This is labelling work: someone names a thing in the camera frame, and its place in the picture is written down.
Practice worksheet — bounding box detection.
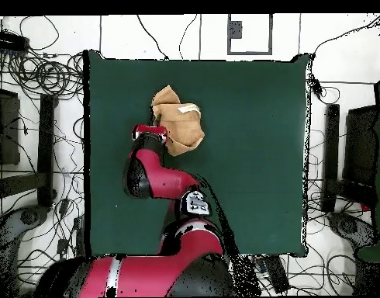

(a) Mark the tan terry towel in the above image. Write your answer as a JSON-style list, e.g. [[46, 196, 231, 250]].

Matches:
[[150, 85, 206, 157]]

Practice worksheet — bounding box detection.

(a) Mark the black metal stand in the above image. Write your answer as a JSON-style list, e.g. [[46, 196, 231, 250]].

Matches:
[[0, 86, 58, 209], [320, 103, 378, 214]]

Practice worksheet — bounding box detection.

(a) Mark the dark green table cloth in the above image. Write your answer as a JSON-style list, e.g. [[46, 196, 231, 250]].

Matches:
[[83, 49, 312, 263]]

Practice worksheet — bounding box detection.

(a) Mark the grey swivel chair base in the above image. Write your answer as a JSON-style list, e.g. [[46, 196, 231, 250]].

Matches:
[[0, 205, 50, 251], [327, 210, 378, 249]]

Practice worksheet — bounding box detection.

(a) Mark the black power adapter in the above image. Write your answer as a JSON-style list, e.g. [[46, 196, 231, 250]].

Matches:
[[312, 78, 324, 97]]

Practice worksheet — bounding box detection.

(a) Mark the black power strip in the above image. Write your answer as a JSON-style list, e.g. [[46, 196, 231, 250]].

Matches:
[[263, 255, 291, 294]]

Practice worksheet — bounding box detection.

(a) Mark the thin black floor cable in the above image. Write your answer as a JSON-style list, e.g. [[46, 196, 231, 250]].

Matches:
[[136, 14, 170, 61]]

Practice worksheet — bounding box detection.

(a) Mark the coiled black cable bundle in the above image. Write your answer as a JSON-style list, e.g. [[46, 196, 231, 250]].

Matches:
[[6, 52, 85, 101]]

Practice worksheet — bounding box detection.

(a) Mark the grey square floor frame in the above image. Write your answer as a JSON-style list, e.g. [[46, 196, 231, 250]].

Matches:
[[226, 13, 274, 56]]

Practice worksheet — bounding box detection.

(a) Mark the black network switch box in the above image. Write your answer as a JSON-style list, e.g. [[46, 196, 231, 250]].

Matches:
[[0, 29, 30, 53]]

